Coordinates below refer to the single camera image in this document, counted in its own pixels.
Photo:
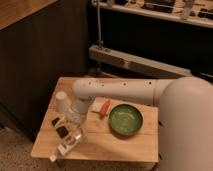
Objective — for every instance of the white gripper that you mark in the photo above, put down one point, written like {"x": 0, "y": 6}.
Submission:
{"x": 76, "y": 114}

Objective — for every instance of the clear plastic bottle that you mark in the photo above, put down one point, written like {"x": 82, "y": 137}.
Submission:
{"x": 69, "y": 142}

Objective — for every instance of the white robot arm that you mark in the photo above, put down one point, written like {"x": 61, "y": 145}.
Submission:
{"x": 185, "y": 110}

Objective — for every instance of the white small packet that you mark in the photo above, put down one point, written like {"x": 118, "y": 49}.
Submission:
{"x": 96, "y": 107}

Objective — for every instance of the white paper cup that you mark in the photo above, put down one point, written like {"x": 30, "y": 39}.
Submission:
{"x": 62, "y": 101}

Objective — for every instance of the orange red snack bar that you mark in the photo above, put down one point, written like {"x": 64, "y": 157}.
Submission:
{"x": 104, "y": 109}

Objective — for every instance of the wooden small table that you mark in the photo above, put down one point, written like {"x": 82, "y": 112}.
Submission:
{"x": 100, "y": 143}

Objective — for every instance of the green bowl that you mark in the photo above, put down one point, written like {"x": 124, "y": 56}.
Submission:
{"x": 125, "y": 119}

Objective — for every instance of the metal vertical pole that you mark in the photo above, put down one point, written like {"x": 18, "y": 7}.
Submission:
{"x": 100, "y": 41}

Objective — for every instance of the dark wooden cabinet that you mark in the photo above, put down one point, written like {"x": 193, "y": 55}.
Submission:
{"x": 34, "y": 53}

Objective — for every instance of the grey metal shelf frame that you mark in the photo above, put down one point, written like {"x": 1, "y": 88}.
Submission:
{"x": 177, "y": 35}

